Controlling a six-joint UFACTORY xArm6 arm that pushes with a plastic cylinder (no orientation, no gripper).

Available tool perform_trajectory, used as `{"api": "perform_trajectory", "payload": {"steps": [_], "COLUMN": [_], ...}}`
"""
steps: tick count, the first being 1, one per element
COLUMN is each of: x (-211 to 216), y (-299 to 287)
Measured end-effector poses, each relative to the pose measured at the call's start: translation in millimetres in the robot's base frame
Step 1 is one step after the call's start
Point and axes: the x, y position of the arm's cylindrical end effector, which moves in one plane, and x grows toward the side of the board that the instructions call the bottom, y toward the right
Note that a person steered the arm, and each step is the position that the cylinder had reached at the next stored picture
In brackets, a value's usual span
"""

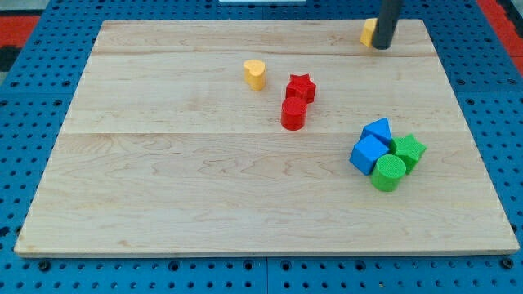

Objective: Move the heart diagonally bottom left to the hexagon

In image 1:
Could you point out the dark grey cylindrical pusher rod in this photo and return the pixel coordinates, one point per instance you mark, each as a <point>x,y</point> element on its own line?
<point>388,17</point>

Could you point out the yellow heart block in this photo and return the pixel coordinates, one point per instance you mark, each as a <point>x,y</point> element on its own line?
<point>255,74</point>

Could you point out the red cylinder block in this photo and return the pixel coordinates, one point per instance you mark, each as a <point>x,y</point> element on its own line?
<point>293,113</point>

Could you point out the blue cube block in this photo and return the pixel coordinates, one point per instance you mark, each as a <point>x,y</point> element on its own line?
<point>366,152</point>

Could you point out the green star block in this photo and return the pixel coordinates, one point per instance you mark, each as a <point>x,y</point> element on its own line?
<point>408,149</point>

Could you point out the yellow hexagon block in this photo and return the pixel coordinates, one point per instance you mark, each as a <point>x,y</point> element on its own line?
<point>366,36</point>

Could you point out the light wooden board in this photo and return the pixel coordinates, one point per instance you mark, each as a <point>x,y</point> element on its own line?
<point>166,151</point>

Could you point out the green cylinder block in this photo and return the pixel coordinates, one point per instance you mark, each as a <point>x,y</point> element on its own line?
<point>388,172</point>

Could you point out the blue triangular prism block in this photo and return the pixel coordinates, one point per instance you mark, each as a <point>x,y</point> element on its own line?
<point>380,129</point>

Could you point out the red star block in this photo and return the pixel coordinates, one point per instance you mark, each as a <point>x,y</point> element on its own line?
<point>301,86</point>

